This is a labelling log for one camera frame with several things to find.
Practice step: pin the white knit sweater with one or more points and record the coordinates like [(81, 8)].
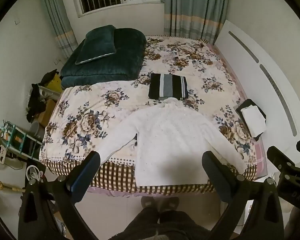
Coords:
[(175, 140)]

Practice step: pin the person's grey slippers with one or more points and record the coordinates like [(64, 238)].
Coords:
[(160, 202)]

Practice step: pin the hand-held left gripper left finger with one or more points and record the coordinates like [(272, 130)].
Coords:
[(81, 181)]

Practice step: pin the wall switch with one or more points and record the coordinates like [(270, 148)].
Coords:
[(17, 21)]

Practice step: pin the yellow box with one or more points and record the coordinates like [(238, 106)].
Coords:
[(54, 83)]

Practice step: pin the dark green folded quilt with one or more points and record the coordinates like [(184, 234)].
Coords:
[(107, 62)]

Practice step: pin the floral printed blanket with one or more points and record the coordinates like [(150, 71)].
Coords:
[(95, 110)]

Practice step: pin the narrow grey-blue curtain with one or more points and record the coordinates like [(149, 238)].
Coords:
[(57, 17)]

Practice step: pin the cardboard box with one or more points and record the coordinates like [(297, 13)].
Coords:
[(47, 112)]

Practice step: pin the teal storage shelf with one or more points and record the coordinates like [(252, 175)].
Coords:
[(20, 140)]

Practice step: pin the white folded cloth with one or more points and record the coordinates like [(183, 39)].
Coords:
[(253, 120)]

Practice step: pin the dark green pillow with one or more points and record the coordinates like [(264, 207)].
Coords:
[(95, 45)]

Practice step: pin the person's legs in dark pants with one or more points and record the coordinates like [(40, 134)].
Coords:
[(160, 223)]

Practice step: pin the white headboard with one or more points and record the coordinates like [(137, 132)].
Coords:
[(265, 62)]

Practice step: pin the black grey striped garment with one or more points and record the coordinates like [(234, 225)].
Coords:
[(168, 85)]

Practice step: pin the black tray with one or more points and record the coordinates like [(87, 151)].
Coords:
[(250, 105)]

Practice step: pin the straw broom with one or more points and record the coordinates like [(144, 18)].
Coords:
[(5, 186)]

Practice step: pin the wide grey-blue curtain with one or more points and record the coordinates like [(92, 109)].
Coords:
[(195, 7)]

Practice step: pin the grey bin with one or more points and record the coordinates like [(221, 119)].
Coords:
[(35, 130)]

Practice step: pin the black hanging clothes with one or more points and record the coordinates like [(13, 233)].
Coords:
[(36, 97)]

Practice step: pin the wall socket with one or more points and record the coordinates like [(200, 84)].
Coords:
[(57, 61)]

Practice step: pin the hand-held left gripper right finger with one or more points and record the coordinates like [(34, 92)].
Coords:
[(221, 182)]

